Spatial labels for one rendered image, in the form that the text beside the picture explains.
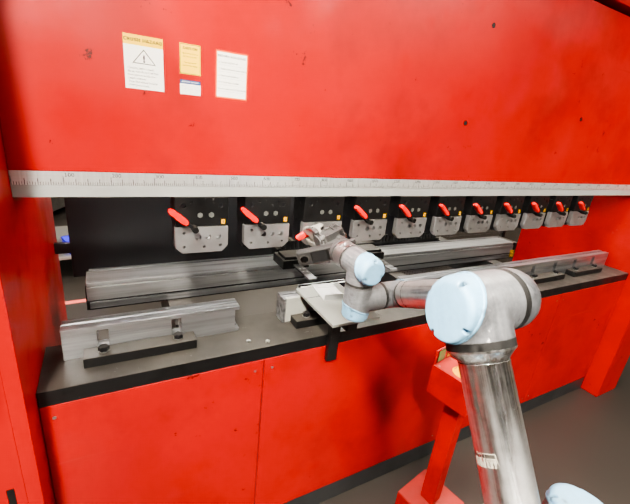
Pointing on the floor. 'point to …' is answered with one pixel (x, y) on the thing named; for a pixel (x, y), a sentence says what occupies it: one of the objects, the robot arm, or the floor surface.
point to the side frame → (551, 241)
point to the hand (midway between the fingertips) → (305, 234)
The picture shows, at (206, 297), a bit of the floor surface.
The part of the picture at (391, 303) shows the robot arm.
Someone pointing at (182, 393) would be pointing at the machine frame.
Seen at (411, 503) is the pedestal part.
